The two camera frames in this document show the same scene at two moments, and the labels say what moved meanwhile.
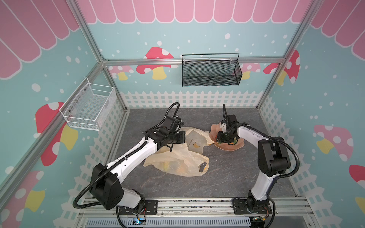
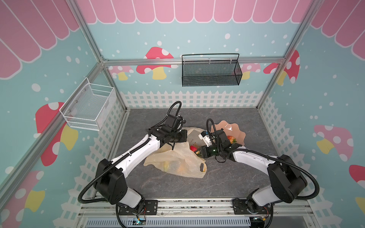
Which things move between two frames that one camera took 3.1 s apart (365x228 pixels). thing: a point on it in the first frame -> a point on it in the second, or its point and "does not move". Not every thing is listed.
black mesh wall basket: [207, 70] does not move
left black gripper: [182, 137] does not move
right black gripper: [220, 139] -> [203, 150]
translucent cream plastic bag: [183, 159] does not move
